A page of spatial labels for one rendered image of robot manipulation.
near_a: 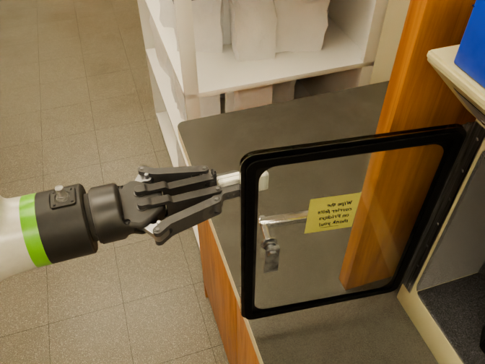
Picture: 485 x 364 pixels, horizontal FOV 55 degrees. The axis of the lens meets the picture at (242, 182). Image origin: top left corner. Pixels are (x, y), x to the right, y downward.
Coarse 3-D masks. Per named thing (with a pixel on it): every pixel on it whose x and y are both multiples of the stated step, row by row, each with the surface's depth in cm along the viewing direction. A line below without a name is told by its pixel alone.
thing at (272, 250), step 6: (264, 246) 70; (270, 246) 69; (276, 246) 69; (270, 252) 68; (276, 252) 69; (270, 258) 69; (276, 258) 70; (270, 264) 71; (276, 264) 71; (264, 270) 72; (270, 270) 72; (276, 270) 72
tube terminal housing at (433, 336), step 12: (444, 228) 74; (432, 252) 78; (420, 276) 83; (408, 300) 89; (420, 300) 85; (408, 312) 90; (420, 312) 86; (420, 324) 87; (432, 324) 83; (432, 336) 84; (444, 336) 80; (432, 348) 85; (444, 348) 81; (444, 360) 82; (456, 360) 78
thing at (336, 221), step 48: (432, 144) 61; (240, 192) 61; (288, 192) 62; (336, 192) 64; (384, 192) 67; (240, 240) 68; (288, 240) 70; (336, 240) 73; (384, 240) 75; (240, 288) 77; (288, 288) 80; (336, 288) 83
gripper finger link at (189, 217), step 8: (208, 200) 60; (216, 200) 60; (192, 208) 59; (200, 208) 59; (208, 208) 60; (176, 216) 58; (184, 216) 58; (192, 216) 59; (200, 216) 60; (208, 216) 61; (160, 224) 58; (168, 224) 58; (176, 224) 58; (184, 224) 59; (192, 224) 60; (160, 232) 57; (176, 232) 59
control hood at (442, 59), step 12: (444, 48) 50; (456, 48) 50; (432, 60) 50; (444, 60) 49; (444, 72) 49; (456, 72) 47; (456, 84) 48; (468, 84) 46; (456, 96) 56; (468, 96) 46; (480, 96) 45; (468, 108) 56; (480, 108) 46
